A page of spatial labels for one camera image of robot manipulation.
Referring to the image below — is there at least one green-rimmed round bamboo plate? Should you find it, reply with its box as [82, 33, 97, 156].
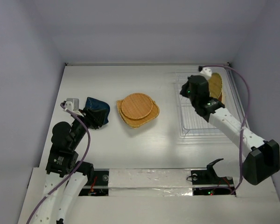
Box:
[209, 73, 223, 101]

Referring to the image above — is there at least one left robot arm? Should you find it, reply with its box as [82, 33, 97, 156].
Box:
[29, 108, 108, 224]

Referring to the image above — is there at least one clear wire dish rack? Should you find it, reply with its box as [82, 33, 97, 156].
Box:
[175, 67, 244, 138]

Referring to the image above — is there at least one round woven bamboo plate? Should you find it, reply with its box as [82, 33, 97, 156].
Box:
[121, 93, 153, 119]

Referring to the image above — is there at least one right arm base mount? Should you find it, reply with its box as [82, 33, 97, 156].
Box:
[186, 169, 236, 196]

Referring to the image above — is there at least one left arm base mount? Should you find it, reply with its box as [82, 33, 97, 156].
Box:
[79, 169, 109, 196]

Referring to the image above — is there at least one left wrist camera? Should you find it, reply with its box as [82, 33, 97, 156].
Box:
[61, 98, 79, 112]

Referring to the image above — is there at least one blue triangular plate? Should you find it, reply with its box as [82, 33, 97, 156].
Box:
[85, 97, 110, 125]

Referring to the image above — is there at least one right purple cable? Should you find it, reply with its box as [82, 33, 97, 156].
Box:
[210, 64, 252, 194]

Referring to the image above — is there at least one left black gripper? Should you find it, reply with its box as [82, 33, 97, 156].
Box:
[70, 106, 107, 148]

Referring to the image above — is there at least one triangular woven bamboo plate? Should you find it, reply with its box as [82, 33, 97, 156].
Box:
[116, 100, 160, 128]

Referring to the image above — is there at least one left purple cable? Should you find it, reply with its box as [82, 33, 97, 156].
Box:
[25, 105, 91, 224]

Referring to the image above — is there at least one purple cable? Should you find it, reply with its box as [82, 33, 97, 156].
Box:
[210, 64, 252, 194]
[25, 105, 91, 224]

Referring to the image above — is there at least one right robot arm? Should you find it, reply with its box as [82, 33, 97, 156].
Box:
[180, 75, 280, 185]

